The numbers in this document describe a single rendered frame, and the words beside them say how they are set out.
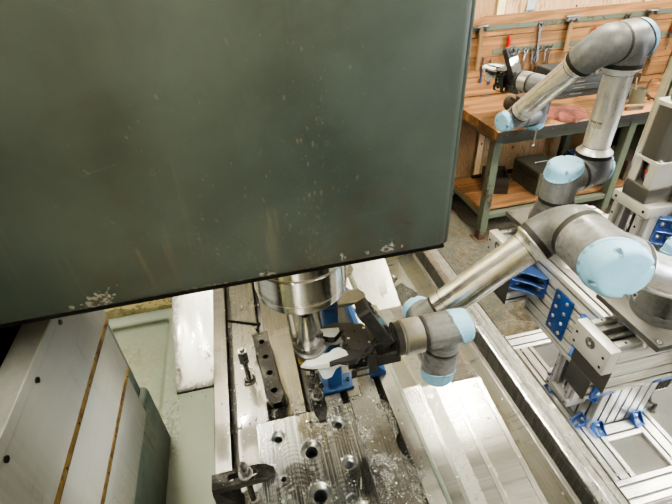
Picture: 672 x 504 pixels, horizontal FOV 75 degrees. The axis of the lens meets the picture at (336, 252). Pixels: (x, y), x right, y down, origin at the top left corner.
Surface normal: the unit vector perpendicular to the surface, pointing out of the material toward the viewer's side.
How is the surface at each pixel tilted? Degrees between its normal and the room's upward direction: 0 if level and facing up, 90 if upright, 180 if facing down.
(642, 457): 0
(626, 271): 87
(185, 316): 27
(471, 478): 8
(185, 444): 0
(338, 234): 90
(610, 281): 87
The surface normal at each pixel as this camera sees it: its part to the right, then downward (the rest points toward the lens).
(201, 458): -0.05, -0.81
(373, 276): 0.05, -0.51
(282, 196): 0.23, 0.56
